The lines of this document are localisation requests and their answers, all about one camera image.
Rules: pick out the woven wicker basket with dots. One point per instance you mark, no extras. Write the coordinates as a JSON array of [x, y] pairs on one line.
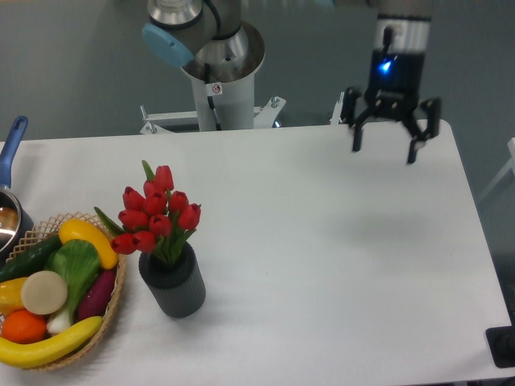
[[51, 227]]

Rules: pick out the black device at edge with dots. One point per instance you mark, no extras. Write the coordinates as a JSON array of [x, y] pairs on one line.
[[501, 345]]

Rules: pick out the beige round disc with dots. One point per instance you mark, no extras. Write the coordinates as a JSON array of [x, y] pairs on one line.
[[44, 292]]

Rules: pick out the yellow banana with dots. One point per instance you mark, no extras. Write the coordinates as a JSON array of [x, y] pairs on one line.
[[33, 355]]

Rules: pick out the yellow pepper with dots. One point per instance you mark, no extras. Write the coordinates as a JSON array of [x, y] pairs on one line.
[[10, 295]]

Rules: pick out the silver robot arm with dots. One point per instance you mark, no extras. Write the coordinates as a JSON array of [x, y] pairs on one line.
[[220, 53]]

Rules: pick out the dark grey ribbed vase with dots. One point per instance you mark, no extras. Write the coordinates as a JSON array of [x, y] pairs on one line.
[[180, 291]]

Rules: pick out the purple sweet potato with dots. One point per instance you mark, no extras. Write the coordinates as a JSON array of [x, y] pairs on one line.
[[96, 300]]

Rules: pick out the orange fruit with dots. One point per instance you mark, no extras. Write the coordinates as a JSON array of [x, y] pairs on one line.
[[24, 327]]

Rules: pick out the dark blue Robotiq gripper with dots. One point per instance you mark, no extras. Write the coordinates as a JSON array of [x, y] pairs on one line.
[[395, 77]]

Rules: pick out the white frame at right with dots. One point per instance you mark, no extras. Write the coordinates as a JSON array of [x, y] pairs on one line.
[[502, 179]]

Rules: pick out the green bok choy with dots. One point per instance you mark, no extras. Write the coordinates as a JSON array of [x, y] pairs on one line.
[[77, 262]]

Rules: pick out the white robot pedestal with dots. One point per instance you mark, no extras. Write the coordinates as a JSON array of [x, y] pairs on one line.
[[219, 106]]

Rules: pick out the blue handled saucepan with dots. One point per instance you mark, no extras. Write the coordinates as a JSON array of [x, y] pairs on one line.
[[15, 222]]

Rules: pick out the red tulip bouquet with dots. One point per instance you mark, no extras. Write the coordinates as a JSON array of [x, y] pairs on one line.
[[158, 221]]

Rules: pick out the green cucumber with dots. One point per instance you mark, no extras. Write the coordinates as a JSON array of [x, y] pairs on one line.
[[31, 260]]

